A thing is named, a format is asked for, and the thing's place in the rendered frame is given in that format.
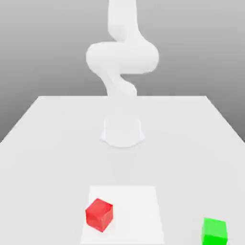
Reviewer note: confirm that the small red cube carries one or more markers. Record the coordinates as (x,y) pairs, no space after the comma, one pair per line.
(98,215)

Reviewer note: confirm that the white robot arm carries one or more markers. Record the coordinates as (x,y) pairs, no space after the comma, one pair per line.
(122,57)

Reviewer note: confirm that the small green cube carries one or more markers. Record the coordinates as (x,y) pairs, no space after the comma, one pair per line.
(214,231)

